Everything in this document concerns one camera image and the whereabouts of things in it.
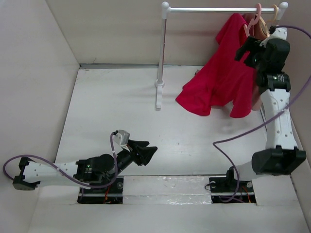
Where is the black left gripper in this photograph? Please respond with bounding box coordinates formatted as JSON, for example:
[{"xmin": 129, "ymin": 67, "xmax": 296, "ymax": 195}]
[{"xmin": 108, "ymin": 139, "xmax": 156, "ymax": 181}]

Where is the red t shirt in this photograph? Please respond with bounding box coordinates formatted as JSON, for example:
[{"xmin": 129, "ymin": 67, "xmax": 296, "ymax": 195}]
[{"xmin": 175, "ymin": 13, "xmax": 259, "ymax": 119}]

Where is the pink plastic hanger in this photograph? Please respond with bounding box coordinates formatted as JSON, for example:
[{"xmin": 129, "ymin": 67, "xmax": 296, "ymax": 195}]
[{"xmin": 243, "ymin": 3, "xmax": 262, "ymax": 37}]

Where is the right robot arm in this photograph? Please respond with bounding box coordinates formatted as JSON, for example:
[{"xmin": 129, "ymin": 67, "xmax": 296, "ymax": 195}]
[{"xmin": 224, "ymin": 36, "xmax": 306, "ymax": 191}]

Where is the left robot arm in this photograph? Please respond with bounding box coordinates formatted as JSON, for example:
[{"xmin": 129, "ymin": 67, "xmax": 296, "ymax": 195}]
[{"xmin": 13, "ymin": 140, "xmax": 158, "ymax": 193}]

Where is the wooden hanger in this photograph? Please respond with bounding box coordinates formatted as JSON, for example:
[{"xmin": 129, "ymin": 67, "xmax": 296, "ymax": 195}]
[{"xmin": 253, "ymin": 4, "xmax": 278, "ymax": 40}]

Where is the white clothes rack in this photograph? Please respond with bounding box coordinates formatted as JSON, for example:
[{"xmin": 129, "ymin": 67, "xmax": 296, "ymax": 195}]
[{"xmin": 155, "ymin": 1, "xmax": 289, "ymax": 110}]

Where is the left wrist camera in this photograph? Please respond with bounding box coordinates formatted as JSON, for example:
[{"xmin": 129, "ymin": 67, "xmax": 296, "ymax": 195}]
[{"xmin": 113, "ymin": 130, "xmax": 130, "ymax": 148}]

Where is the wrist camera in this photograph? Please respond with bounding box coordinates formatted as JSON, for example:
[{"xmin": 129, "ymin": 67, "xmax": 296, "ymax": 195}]
[
  {"xmin": 268, "ymin": 26, "xmax": 287, "ymax": 40},
  {"xmin": 113, "ymin": 130, "xmax": 130, "ymax": 148}
]

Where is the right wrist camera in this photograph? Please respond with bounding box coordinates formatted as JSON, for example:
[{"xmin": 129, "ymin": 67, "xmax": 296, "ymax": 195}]
[{"xmin": 268, "ymin": 26, "xmax": 287, "ymax": 40}]

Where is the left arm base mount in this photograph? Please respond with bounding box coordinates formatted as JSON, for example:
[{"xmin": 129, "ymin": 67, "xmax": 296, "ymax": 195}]
[{"xmin": 77, "ymin": 177, "xmax": 124, "ymax": 204}]

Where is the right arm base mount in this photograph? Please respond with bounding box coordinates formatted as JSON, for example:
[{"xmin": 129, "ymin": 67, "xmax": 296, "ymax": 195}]
[{"xmin": 205, "ymin": 176, "xmax": 257, "ymax": 204}]

